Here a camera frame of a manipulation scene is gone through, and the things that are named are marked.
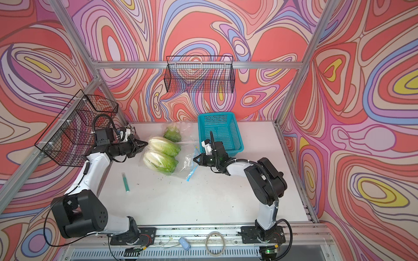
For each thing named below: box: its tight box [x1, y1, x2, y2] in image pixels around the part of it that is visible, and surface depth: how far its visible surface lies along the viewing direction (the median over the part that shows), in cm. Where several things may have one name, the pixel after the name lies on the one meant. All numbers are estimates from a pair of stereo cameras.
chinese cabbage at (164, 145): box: [147, 136, 182, 157], surface depth 88 cm
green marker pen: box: [121, 172, 131, 193], surface depth 92 cm
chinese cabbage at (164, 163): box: [143, 150, 179, 174], surface depth 83 cm
